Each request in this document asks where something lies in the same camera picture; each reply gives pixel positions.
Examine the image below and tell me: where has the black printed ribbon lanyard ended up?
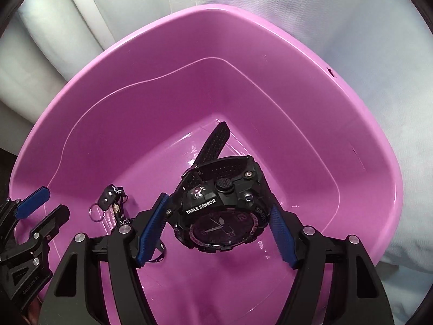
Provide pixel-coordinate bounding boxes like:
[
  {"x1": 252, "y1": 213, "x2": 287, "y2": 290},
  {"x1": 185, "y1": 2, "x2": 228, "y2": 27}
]
[{"x1": 88, "y1": 184, "x2": 167, "y2": 264}]

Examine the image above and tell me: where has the black digital sports watch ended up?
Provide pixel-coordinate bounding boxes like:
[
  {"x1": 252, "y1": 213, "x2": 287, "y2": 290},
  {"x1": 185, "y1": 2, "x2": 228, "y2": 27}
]
[{"x1": 169, "y1": 122, "x2": 274, "y2": 253}]

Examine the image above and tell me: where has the pink plastic tub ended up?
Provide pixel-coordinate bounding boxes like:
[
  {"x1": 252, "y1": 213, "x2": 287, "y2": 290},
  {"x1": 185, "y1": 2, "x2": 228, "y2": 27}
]
[{"x1": 6, "y1": 5, "x2": 402, "y2": 324}]

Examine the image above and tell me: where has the white curtain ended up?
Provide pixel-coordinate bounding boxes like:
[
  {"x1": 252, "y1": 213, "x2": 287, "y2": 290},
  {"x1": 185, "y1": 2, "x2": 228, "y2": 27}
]
[{"x1": 0, "y1": 0, "x2": 433, "y2": 299}]

